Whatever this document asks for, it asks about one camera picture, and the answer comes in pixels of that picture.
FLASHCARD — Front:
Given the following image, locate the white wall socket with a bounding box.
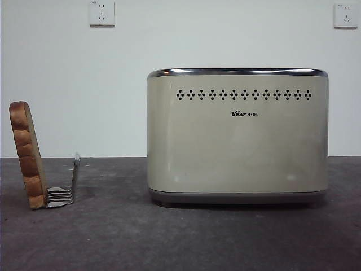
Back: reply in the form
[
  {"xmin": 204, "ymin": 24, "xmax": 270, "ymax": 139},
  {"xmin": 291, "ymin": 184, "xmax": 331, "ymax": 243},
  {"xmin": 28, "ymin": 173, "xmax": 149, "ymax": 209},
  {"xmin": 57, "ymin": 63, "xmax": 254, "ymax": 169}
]
[
  {"xmin": 89, "ymin": 0, "xmax": 116, "ymax": 28},
  {"xmin": 333, "ymin": 2, "xmax": 358, "ymax": 29}
]

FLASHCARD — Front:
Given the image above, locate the slice of bread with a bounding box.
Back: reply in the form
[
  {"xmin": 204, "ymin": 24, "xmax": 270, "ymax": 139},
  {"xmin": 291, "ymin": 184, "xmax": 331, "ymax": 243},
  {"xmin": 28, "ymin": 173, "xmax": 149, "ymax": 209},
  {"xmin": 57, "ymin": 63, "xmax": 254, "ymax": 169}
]
[{"xmin": 8, "ymin": 101, "xmax": 47, "ymax": 210}]

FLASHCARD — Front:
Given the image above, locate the silver metal toast rack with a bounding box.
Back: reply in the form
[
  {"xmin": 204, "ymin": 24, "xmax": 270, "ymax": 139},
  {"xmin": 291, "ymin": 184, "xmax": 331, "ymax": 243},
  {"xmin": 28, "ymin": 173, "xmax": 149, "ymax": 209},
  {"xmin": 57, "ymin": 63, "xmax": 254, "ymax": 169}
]
[{"xmin": 42, "ymin": 152, "xmax": 82, "ymax": 209}]

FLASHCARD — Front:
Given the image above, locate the cream toaster with chrome top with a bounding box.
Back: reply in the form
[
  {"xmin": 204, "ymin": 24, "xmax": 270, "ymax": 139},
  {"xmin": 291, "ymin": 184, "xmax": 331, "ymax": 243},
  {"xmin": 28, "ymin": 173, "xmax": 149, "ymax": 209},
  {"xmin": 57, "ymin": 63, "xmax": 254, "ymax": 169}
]
[{"xmin": 146, "ymin": 67, "xmax": 329, "ymax": 209}]

